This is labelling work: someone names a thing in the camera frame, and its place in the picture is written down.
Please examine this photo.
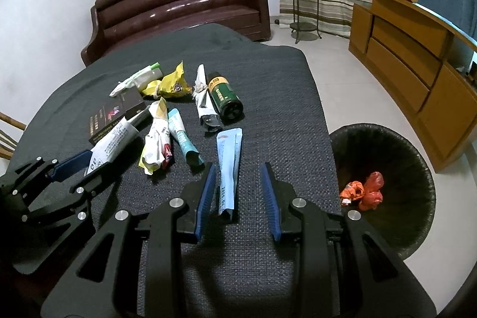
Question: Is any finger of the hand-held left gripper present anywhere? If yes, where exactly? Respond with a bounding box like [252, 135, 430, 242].
[0, 150, 94, 207]
[20, 162, 114, 227]

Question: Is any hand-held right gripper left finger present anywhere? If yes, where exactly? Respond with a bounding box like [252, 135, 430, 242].
[41, 162, 217, 318]

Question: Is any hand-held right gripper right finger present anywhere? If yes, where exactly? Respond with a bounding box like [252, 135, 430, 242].
[261, 162, 436, 318]

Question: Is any light blue packet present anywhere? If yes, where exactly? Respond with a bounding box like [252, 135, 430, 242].
[216, 128, 244, 222]

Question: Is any white squeeze tube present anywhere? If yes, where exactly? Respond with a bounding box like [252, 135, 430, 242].
[85, 108, 151, 177]

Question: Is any black box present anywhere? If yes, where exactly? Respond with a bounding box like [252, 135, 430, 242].
[89, 92, 146, 145]

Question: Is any teal white tube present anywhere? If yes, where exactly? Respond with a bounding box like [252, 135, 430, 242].
[167, 108, 205, 167]

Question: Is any white yellow wrapper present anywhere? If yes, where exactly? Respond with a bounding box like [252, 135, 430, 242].
[139, 97, 175, 175]

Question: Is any green bottle black cap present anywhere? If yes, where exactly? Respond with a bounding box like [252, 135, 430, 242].
[207, 71, 244, 123]

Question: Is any yellow snack packet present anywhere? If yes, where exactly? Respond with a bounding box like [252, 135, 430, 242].
[140, 61, 193, 100]

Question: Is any black trash bin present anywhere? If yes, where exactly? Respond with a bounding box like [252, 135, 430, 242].
[329, 123, 436, 260]

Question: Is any wooden chair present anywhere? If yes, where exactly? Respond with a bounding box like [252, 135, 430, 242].
[0, 112, 27, 160]

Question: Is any orange white crumpled wrapper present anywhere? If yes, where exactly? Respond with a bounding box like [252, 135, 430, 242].
[340, 181, 364, 207]

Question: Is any orange plastic bag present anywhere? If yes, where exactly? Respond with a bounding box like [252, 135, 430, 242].
[358, 171, 384, 211]

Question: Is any dark grey tablecloth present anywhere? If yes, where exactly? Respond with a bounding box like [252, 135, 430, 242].
[0, 23, 341, 318]

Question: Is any brown leather sofa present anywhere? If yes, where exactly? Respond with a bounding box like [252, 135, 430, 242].
[81, 0, 271, 66]

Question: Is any wooden cabinet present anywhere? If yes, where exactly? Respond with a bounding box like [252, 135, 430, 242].
[348, 0, 477, 171]

